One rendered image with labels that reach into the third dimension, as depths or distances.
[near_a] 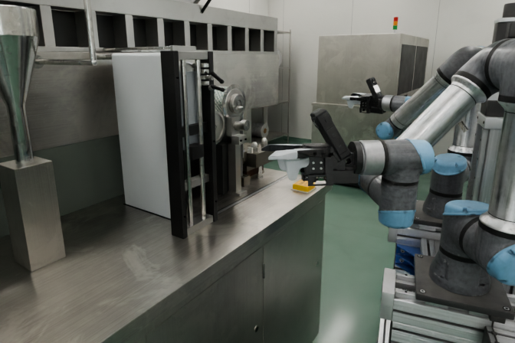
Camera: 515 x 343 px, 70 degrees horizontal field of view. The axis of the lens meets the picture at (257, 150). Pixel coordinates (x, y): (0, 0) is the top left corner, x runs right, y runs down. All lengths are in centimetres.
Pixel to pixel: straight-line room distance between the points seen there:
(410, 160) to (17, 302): 90
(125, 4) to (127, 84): 35
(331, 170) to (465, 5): 504
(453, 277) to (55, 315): 96
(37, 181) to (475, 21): 529
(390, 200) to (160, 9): 118
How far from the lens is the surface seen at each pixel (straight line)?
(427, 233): 164
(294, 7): 644
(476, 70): 100
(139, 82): 125
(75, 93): 138
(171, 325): 101
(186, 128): 107
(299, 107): 638
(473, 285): 116
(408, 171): 82
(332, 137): 76
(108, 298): 95
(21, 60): 101
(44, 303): 99
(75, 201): 144
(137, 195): 137
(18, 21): 100
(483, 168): 132
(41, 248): 111
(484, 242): 101
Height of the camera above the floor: 142
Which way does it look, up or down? 14 degrees down
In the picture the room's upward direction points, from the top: straight up
